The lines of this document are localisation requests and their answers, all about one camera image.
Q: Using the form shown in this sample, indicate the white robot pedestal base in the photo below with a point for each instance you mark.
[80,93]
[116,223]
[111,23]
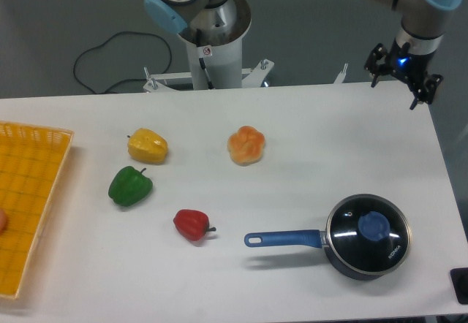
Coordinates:
[213,40]

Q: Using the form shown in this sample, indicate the yellow bell pepper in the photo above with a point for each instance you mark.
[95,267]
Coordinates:
[147,146]

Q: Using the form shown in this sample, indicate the green bell pepper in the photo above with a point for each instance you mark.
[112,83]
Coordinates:
[129,186]

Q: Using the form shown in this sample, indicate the glass lid blue knob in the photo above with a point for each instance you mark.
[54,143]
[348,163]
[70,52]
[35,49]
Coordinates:
[369,232]

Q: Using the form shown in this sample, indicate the orange bread roll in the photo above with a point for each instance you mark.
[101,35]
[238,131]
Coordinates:
[246,145]

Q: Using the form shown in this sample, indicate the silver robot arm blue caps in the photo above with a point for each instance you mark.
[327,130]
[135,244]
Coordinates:
[425,19]

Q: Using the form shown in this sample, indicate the black device at table edge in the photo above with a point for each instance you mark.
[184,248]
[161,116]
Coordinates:
[459,280]

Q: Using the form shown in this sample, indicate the yellow woven basket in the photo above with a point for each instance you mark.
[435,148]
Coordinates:
[32,158]

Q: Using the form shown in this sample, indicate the red bell pepper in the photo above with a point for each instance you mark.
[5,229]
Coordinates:
[192,224]

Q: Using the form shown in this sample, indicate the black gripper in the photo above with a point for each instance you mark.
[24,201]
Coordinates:
[407,61]

